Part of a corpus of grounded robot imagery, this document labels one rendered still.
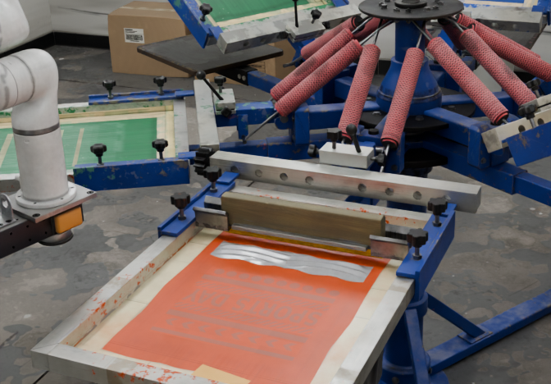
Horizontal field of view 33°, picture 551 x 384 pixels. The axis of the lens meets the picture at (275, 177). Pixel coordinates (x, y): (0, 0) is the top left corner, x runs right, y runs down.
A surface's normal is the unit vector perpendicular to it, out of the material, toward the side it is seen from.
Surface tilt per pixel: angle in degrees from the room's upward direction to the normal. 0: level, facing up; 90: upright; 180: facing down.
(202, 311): 0
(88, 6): 90
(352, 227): 90
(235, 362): 0
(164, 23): 88
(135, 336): 0
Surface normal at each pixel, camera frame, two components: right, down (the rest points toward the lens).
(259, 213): -0.40, 0.38
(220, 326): -0.04, -0.91
